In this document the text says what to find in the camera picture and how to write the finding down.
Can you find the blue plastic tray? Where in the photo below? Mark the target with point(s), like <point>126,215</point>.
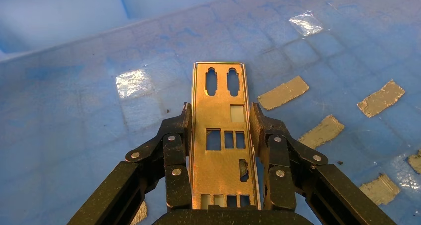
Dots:
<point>65,118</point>

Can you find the clear shiny tape patch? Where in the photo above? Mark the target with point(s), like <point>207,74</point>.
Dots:
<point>306,23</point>
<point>133,82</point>

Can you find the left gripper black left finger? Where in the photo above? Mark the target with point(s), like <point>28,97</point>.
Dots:
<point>174,151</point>

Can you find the metal I/O shield plate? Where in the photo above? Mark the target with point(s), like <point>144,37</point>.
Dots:
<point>217,171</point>

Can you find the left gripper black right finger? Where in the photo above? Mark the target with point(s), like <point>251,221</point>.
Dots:
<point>279,157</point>

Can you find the grey adhesive tape patch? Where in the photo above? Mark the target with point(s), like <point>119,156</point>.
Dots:
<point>380,189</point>
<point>283,92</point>
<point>381,98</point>
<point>320,131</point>
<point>416,161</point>
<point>141,214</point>

